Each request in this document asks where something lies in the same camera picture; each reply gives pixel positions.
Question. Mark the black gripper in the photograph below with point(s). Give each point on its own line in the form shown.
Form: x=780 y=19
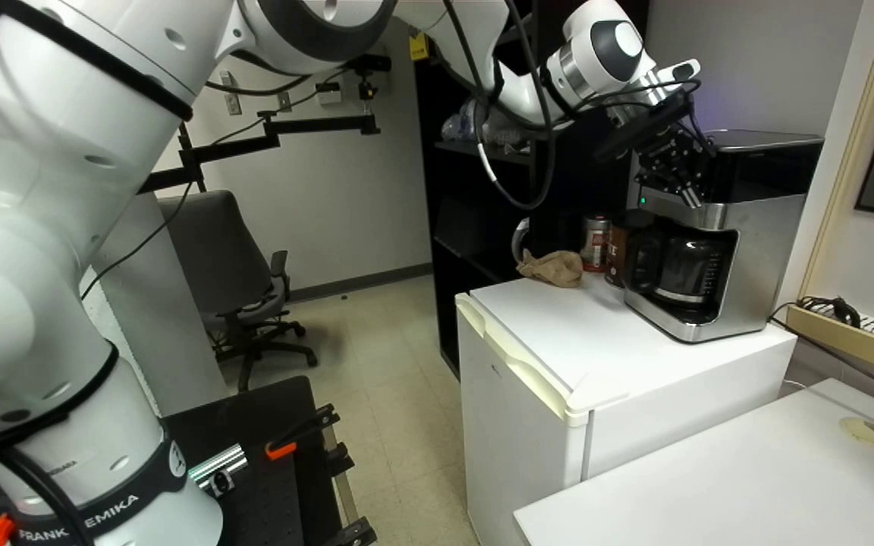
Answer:
x=651 y=125

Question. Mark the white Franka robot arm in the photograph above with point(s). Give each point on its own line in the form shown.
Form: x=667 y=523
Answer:
x=53 y=224

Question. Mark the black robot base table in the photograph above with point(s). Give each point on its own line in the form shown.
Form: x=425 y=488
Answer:
x=266 y=506

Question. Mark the glass coffee carafe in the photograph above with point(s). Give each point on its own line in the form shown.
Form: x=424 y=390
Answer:
x=684 y=265

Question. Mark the steel black coffee maker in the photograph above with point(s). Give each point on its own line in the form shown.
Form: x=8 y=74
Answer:
x=761 y=244

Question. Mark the brown jar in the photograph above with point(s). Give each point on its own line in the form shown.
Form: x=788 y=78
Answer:
x=592 y=244

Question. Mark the black bookshelf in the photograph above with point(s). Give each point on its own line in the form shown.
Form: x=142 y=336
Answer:
x=479 y=232

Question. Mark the clear plastic bag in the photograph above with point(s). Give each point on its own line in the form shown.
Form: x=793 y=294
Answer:
x=472 y=124

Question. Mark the white mini fridge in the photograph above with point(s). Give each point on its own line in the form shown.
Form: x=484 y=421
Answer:
x=579 y=374

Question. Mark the yellow sticky note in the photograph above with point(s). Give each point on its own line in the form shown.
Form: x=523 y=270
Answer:
x=417 y=46

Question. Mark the beige tape piece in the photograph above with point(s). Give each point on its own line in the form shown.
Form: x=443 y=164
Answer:
x=867 y=431

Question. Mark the grey office chair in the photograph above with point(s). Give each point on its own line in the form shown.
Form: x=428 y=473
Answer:
x=219 y=263

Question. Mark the black coat rack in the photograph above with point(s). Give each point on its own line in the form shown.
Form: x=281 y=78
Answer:
x=190 y=142

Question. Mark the silver metal block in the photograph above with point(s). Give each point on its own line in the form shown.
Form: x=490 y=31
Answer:
x=219 y=469

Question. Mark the wooden wall tray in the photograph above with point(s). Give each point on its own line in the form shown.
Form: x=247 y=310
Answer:
x=847 y=339

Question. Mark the black mounted camera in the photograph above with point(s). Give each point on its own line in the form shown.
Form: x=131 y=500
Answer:
x=366 y=78

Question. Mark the white wall outlet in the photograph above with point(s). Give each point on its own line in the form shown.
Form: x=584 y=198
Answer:
x=233 y=105

